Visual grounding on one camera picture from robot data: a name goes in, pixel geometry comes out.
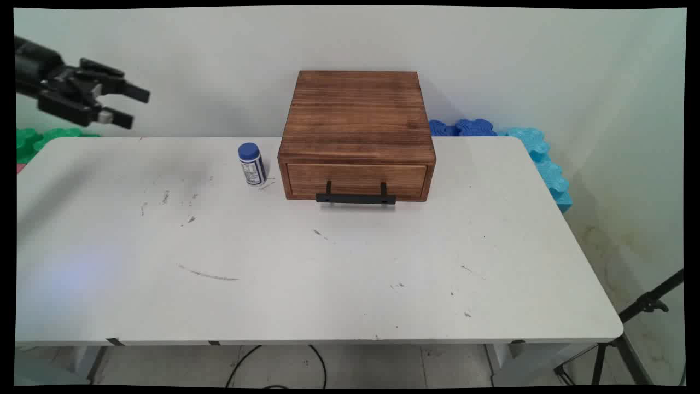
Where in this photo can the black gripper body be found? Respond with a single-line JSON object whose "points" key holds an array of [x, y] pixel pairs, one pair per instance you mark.
{"points": [[38, 65]]}

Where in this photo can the brown wooden drawer cabinet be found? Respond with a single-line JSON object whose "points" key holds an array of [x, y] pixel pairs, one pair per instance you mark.
{"points": [[356, 112]]}

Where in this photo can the green foam mat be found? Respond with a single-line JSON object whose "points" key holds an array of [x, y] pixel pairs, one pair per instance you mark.
{"points": [[44, 139]]}

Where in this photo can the black tripod stand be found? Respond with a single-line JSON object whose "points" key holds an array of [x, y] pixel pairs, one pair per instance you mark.
{"points": [[640, 306]]}

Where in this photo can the white pill bottle blue cap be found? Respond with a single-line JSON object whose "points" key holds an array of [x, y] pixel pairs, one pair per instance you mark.
{"points": [[252, 164]]}

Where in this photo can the dark blue foam mat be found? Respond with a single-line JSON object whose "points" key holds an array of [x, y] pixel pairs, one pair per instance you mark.
{"points": [[465, 128]]}

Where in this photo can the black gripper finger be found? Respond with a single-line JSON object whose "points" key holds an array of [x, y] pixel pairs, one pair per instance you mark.
{"points": [[123, 87], [112, 116]]}

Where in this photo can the grey table leg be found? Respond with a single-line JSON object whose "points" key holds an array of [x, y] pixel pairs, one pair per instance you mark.
{"points": [[98, 364], [500, 364]]}

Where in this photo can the cyan foam mat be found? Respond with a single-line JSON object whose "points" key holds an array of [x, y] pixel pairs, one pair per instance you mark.
{"points": [[549, 172]]}

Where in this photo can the wooden drawer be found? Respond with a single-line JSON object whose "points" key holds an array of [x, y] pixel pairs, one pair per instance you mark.
{"points": [[355, 174]]}

